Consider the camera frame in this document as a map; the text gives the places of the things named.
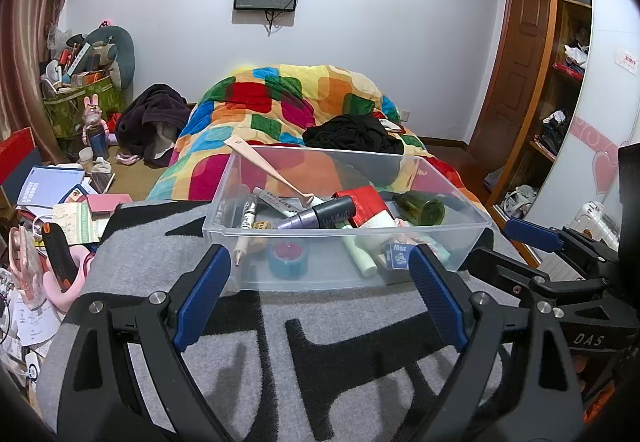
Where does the grey black blanket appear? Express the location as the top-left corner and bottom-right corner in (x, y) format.
(36, 199), (531, 442)

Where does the striped brown curtain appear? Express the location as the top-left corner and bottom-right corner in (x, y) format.
(0, 0), (101, 163)

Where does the heap of household clutter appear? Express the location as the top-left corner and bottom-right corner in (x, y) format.
(42, 30), (118, 88)

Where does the pink curved holder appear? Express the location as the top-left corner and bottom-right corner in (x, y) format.
(42, 249), (98, 313)

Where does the pale green card box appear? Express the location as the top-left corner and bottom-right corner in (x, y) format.
(52, 202), (113, 245)

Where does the navy box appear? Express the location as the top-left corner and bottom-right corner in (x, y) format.
(0, 145), (41, 210)

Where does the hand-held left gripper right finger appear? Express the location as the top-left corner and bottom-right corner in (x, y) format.
(405, 243), (586, 442)

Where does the wooden shelf unit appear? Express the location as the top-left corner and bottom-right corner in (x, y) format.
(455, 0), (596, 223)

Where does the dark green glass bottle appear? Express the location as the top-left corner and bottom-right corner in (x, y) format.
(392, 191), (446, 226)

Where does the dark purple garment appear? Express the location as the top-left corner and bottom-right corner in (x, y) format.
(116, 83), (190, 168)

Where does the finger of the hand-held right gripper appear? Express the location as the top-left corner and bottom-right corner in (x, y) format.
(462, 247), (608, 308)
(504, 217), (621, 280)

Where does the cream pen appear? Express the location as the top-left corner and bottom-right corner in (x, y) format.
(233, 195), (260, 269)

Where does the pale green slim tube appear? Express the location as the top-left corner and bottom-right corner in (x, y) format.
(342, 219), (378, 278)

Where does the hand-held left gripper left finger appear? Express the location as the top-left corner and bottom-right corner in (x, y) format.
(56, 245), (236, 442)

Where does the small blue packet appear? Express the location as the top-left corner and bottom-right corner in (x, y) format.
(385, 242), (416, 270)

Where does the person's right hand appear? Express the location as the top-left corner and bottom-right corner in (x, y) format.
(570, 353), (606, 395)

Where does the blue booklet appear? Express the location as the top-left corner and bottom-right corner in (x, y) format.
(16, 167), (86, 208)

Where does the dark bag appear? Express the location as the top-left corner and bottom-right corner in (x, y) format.
(537, 110), (568, 155)

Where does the red box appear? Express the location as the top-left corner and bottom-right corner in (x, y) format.
(0, 127), (38, 185)

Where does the mint green tube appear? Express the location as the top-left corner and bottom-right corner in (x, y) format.
(420, 232), (453, 265)

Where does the black orange handle tool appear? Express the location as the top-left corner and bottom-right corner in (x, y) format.
(40, 222), (81, 290)

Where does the teal tape roll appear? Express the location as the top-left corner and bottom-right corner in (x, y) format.
(267, 242), (308, 279)

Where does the pink white twisted cord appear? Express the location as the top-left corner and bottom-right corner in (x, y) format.
(395, 219), (426, 245)

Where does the long pink cosmetic tube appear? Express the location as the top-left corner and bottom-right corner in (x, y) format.
(223, 135), (316, 208)

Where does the pink flat box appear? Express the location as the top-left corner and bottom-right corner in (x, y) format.
(86, 193), (133, 214)

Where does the purple black cosmetic tube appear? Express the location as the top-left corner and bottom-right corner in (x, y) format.
(275, 196), (357, 231)

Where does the wooden door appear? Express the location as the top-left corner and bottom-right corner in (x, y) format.
(462, 0), (552, 148)

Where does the grey neck pillow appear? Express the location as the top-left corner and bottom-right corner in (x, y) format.
(85, 26), (136, 90)

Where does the pink rabbit toy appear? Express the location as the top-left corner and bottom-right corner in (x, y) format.
(82, 95), (111, 160)

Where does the white sliding wardrobe door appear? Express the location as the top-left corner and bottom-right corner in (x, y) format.
(529, 0), (640, 248)

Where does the colourful patchwork quilt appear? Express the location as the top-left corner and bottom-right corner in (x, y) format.
(147, 65), (493, 218)

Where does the clear plastic box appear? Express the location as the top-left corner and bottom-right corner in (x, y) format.
(202, 145), (493, 293)

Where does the pink pouch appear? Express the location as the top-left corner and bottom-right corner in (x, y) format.
(9, 227), (43, 308)

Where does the red packet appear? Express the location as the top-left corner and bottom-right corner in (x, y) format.
(332, 186), (396, 229)

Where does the black garment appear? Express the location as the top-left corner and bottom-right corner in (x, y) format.
(302, 113), (406, 155)

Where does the white ointment tube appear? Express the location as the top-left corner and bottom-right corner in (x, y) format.
(252, 187), (313, 218)

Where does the pile of papers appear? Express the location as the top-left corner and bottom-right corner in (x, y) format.
(0, 287), (63, 373)

